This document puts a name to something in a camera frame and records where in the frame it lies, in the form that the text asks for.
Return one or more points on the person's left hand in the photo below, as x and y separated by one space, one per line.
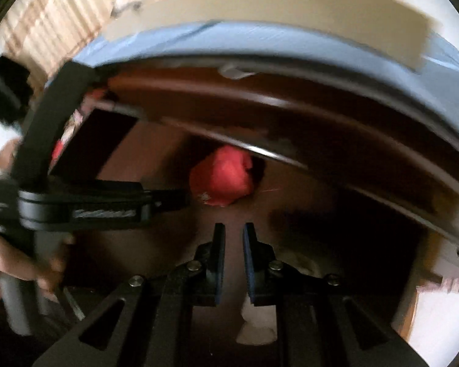
47 275

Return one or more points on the small red underwear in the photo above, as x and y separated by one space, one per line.
223 177

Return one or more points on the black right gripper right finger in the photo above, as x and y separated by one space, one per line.
262 268

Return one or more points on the dark wooden drawer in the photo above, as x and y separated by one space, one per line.
347 226

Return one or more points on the dark hanging clothes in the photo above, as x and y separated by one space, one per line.
15 91

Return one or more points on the cream flat box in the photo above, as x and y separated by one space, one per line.
390 27

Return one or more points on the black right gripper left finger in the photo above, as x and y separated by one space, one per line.
208 279

